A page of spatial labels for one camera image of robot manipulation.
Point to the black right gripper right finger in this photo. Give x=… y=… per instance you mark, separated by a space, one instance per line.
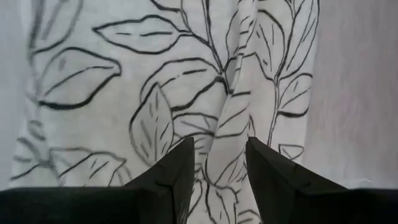
x=311 y=207

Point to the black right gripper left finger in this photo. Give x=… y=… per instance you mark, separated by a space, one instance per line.
x=109 y=207

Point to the white leaf-print garment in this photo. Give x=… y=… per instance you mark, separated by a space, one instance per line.
x=109 y=124

